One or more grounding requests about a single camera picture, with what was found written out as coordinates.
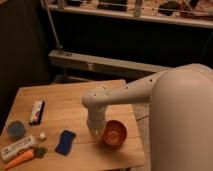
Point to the orange toy carrot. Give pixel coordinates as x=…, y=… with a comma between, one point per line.
x=27, y=155

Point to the white shelf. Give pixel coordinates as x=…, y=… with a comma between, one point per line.
x=194, y=13

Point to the orange ceramic bowl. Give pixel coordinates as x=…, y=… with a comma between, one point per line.
x=115, y=133

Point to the small dark round lid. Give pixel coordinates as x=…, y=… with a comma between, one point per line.
x=40, y=152

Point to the blue sponge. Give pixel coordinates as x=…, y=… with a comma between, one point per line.
x=65, y=142

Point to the metal pole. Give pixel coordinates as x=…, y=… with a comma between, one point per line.
x=58, y=45

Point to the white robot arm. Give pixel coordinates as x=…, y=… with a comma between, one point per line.
x=181, y=106

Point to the white tube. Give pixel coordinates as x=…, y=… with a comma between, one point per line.
x=11, y=151

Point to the black and white box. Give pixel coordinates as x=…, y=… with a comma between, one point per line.
x=36, y=113

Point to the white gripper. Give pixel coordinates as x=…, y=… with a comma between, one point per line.
x=96, y=122

